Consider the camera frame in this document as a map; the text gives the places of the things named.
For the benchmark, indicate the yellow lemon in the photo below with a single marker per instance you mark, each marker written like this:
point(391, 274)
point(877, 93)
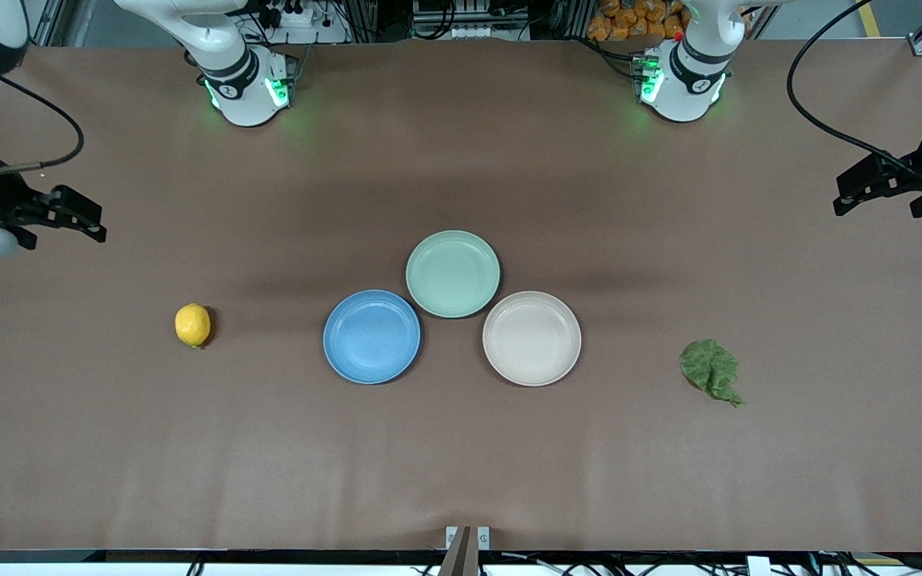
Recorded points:
point(192, 325)

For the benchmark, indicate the green lettuce leaf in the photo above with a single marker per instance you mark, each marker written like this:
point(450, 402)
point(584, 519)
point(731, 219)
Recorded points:
point(709, 368)

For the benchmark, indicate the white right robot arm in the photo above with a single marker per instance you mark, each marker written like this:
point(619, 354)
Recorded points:
point(241, 88)

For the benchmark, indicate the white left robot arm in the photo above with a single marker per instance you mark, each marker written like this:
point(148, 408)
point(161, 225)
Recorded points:
point(681, 88)

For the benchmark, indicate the white power strip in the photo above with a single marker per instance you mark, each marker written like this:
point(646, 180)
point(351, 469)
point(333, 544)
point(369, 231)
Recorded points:
point(301, 20)

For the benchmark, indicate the blue plate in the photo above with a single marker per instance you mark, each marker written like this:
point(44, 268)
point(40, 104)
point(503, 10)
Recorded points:
point(371, 337)

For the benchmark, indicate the beige plate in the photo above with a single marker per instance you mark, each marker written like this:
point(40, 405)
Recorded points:
point(531, 338)

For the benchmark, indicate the green plate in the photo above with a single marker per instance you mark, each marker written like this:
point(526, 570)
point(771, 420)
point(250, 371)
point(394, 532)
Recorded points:
point(453, 274)

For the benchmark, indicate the aluminium frame post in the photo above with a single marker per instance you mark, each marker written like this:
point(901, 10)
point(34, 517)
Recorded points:
point(49, 20)

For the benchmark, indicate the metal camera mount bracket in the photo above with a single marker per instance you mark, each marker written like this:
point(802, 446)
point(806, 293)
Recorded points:
point(465, 548)

